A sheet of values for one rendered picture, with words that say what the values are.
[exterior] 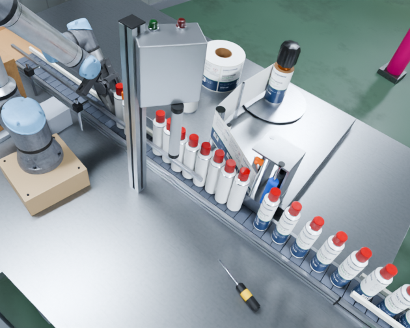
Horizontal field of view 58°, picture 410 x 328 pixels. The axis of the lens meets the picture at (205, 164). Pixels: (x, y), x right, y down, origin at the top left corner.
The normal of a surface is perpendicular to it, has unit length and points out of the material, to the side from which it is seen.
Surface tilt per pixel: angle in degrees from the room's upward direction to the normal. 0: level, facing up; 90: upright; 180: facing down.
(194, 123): 0
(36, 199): 90
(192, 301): 0
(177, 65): 90
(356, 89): 0
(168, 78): 90
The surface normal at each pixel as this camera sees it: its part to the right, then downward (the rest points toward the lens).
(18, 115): 0.17, -0.57
